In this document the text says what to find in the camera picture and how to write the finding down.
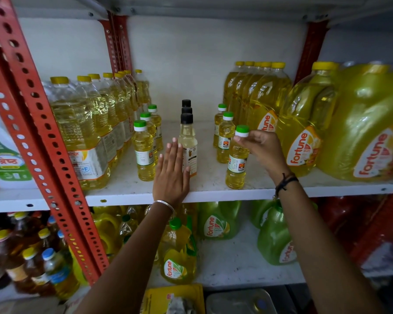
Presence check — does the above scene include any person's left hand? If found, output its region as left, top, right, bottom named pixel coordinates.
left=153, top=138, right=191, bottom=207

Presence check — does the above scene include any person's right hand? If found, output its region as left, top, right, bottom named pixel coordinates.
left=233, top=130, right=291, bottom=182

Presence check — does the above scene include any small green-cap oil bottle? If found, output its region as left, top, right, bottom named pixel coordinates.
left=140, top=112, right=159, bottom=161
left=132, top=120, right=156, bottom=182
left=225, top=125, right=250, bottom=190
left=213, top=103, right=227, bottom=148
left=216, top=111, right=236, bottom=164
left=148, top=104, right=164, bottom=152

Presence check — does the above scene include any person's right forearm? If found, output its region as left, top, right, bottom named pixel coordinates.
left=274, top=179, right=386, bottom=314

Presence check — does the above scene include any person's left forearm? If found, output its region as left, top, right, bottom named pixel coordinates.
left=74, top=202, right=184, bottom=314

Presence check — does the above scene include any white shelf board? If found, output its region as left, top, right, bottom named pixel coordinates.
left=10, top=0, right=393, bottom=27
left=0, top=222, right=393, bottom=305
left=0, top=120, right=393, bottom=214

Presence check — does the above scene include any silver bangle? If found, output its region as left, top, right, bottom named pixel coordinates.
left=152, top=200, right=176, bottom=220

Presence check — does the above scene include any large yellow-cap oil bottle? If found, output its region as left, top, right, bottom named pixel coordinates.
left=223, top=61, right=245, bottom=109
left=247, top=62, right=293, bottom=133
left=243, top=61, right=272, bottom=128
left=230, top=61, right=255, bottom=125
left=237, top=61, right=262, bottom=126

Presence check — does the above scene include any green oil jug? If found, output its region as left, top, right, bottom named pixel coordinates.
left=250, top=199, right=276, bottom=229
left=257, top=206, right=298, bottom=266
left=197, top=201, right=242, bottom=241

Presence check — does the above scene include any black thread wristband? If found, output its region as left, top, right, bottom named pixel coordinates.
left=273, top=173, right=299, bottom=200

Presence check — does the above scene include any small clear green-cap bottle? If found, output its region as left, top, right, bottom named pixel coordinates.
left=119, top=206, right=141, bottom=243

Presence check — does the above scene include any green-cap yellow oil bottle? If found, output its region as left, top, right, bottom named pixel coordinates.
left=157, top=217, right=200, bottom=285

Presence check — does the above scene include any row of tall oil bottles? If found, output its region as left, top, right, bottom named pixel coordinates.
left=43, top=69, right=152, bottom=192

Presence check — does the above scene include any red slotted shelf upright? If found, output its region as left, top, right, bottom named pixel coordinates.
left=294, top=20, right=330, bottom=85
left=113, top=14, right=133, bottom=72
left=98, top=19, right=120, bottom=74
left=0, top=0, right=110, bottom=287

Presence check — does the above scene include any yellow packet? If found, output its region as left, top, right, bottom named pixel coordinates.
left=141, top=284, right=206, bottom=314

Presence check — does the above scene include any huge yellow oil jug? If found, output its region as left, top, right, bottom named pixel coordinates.
left=316, top=62, right=393, bottom=183

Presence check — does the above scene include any clear plastic container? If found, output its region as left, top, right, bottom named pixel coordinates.
left=206, top=288, right=278, bottom=314

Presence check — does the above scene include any stack of red packets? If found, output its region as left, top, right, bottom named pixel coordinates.
left=314, top=180, right=393, bottom=272

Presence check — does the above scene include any white jug with green label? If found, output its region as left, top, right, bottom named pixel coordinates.
left=0, top=95, right=38, bottom=190

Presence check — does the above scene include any group of dark oil bottles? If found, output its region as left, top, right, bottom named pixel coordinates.
left=0, top=211, right=81, bottom=300

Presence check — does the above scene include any yellow-cap oil jug with handle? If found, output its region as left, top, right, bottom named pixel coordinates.
left=276, top=61, right=341, bottom=178

